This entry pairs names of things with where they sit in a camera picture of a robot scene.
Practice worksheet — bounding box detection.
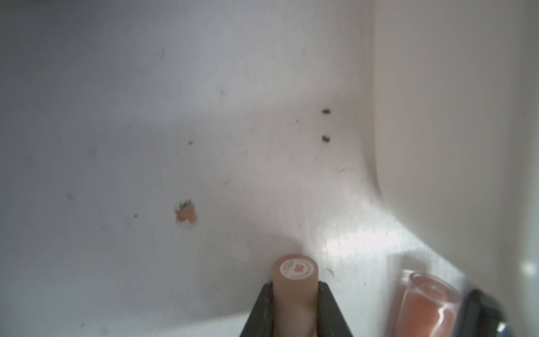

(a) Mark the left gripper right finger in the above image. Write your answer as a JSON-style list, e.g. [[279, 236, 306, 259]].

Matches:
[[316, 281, 353, 337]]

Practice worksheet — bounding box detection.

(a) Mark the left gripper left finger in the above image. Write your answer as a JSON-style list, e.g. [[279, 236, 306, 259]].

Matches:
[[239, 282, 275, 337]]

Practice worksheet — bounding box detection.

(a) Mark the beige matte lipstick tube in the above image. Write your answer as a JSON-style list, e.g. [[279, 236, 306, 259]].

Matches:
[[272, 254, 319, 337]]

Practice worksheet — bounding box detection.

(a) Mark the white plastic storage box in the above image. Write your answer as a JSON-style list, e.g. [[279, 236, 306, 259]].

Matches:
[[373, 1, 538, 336]]

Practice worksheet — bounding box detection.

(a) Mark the clear coral lipstick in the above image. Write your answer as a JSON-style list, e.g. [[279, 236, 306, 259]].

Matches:
[[392, 272, 462, 337]]

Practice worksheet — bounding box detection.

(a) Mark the black lipstick with text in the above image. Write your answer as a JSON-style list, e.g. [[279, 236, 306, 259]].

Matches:
[[453, 289, 514, 337]]

